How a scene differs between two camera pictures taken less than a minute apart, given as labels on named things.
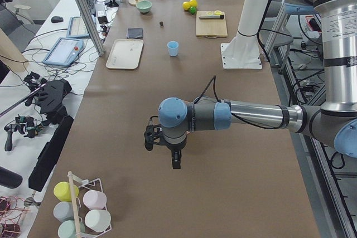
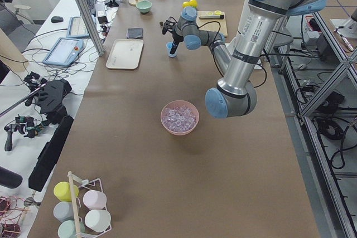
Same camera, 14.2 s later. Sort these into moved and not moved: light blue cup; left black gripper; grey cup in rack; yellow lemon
Moved: left black gripper
Not moved: grey cup in rack; yellow lemon; light blue cup
